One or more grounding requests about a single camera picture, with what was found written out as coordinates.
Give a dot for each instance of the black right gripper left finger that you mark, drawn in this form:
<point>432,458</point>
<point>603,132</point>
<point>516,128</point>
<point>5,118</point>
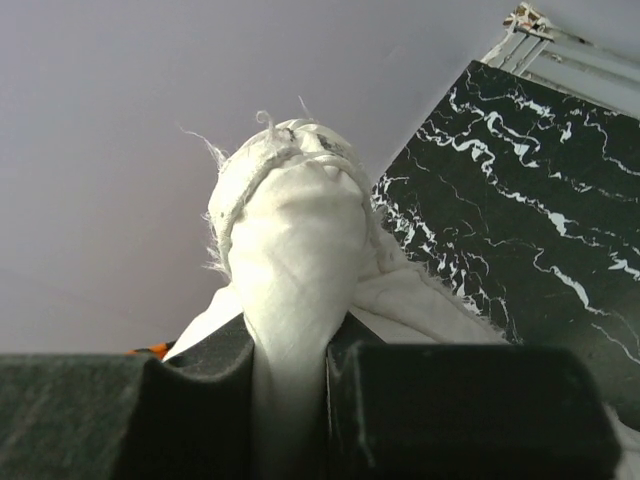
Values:
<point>130,416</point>

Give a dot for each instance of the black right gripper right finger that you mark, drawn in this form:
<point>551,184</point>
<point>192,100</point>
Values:
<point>420,411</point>

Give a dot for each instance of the orange patterned plush pillowcase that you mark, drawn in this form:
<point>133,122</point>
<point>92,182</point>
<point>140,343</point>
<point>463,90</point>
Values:
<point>159,351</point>

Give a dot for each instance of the white pillow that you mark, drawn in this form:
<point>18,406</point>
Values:
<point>295,233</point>

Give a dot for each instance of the aluminium frame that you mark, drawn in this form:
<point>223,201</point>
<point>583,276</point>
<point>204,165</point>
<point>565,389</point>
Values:
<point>535,49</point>

